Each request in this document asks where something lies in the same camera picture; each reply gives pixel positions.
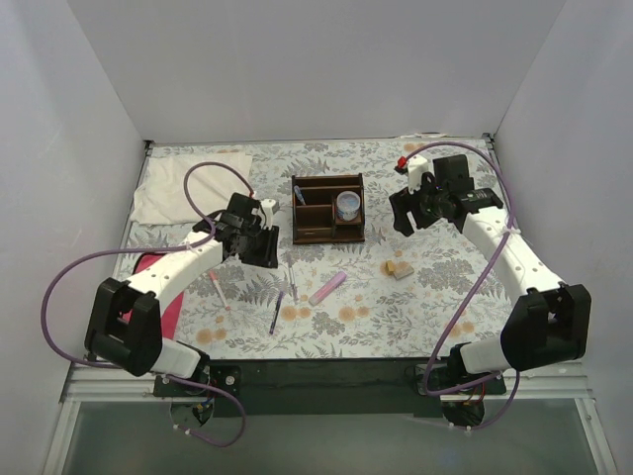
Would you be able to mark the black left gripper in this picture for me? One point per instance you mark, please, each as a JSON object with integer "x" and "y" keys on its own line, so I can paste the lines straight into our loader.
{"x": 258, "y": 242}

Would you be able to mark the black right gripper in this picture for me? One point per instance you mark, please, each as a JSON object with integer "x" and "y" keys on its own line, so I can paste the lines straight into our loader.
{"x": 408, "y": 208}

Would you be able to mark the pink capped white pen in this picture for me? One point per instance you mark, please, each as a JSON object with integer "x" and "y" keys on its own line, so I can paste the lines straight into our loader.
{"x": 216, "y": 282}

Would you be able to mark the brown and grey eraser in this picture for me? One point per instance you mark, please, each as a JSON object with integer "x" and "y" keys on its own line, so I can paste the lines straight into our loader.
{"x": 398, "y": 270}

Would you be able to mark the clear round clip container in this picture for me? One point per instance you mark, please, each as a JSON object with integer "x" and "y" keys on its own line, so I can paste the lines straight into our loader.
{"x": 347, "y": 206}

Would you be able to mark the purple pink highlighter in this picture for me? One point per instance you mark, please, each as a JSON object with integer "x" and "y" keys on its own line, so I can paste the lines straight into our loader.
{"x": 331, "y": 285}

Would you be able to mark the purple pen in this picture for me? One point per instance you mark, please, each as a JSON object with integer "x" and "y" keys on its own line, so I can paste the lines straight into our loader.
{"x": 276, "y": 311}

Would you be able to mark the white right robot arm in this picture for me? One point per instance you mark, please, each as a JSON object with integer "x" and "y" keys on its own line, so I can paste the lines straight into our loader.
{"x": 549, "y": 320}

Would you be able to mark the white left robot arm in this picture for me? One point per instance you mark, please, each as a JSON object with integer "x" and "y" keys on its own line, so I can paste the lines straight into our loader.
{"x": 125, "y": 326}

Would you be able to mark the brown wooden desk organizer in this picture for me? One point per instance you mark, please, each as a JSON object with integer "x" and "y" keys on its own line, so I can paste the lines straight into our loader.
{"x": 317, "y": 222}

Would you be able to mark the floral table mat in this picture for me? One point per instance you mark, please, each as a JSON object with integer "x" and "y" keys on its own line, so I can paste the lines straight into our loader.
{"x": 371, "y": 314}

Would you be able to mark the white folded cloth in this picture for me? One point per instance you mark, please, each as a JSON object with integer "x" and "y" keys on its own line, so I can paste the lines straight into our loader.
{"x": 160, "y": 198}

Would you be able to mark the pink cloth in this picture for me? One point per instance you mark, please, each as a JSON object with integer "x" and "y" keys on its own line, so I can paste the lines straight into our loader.
{"x": 170, "y": 312}

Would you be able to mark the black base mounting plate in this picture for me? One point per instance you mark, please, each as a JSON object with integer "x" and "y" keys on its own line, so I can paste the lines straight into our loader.
{"x": 348, "y": 386}

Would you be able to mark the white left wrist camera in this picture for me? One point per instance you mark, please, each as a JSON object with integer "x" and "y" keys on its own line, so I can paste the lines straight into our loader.
{"x": 265, "y": 210}

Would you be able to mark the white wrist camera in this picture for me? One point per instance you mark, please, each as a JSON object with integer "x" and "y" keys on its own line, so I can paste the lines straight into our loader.
{"x": 413, "y": 168}
{"x": 265, "y": 210}

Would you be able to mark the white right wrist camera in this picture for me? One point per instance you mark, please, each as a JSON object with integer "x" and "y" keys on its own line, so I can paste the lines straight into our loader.
{"x": 413, "y": 168}

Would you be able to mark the aluminium frame rail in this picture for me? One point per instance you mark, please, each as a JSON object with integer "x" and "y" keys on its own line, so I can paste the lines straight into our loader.
{"x": 562, "y": 380}

